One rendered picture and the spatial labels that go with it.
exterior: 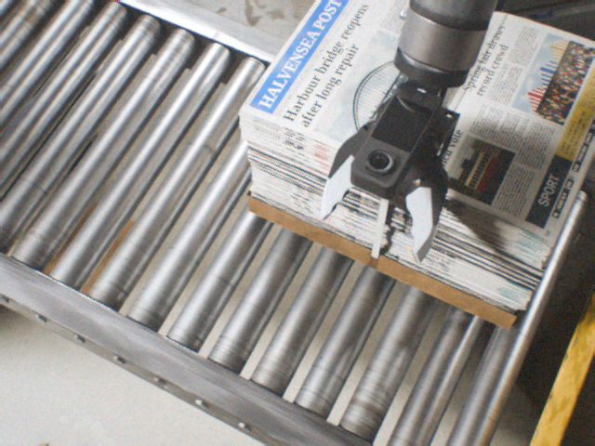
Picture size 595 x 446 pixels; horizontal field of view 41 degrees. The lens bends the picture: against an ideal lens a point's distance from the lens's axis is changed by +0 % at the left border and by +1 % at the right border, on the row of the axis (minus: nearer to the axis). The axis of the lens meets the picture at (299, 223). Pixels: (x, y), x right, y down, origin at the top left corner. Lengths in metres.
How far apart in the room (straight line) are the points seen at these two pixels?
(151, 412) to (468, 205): 1.20
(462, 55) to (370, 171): 0.13
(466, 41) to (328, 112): 0.22
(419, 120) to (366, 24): 0.27
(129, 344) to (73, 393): 0.88
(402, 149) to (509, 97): 0.25
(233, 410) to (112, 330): 0.20
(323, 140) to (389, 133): 0.16
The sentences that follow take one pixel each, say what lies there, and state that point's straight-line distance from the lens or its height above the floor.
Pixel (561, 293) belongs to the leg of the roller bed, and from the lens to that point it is 1.49.
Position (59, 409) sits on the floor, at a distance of 1.94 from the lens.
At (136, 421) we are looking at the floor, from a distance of 1.89.
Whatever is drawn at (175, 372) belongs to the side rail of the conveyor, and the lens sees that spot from 1.05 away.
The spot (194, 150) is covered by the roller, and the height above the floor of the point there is 0.80.
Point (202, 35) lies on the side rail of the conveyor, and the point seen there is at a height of 0.80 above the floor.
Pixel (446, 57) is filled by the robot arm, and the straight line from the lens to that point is 0.72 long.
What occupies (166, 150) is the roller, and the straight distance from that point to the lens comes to 1.20.
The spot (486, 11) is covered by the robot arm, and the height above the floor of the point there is 1.25.
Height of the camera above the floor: 1.80
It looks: 65 degrees down
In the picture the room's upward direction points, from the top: 7 degrees counter-clockwise
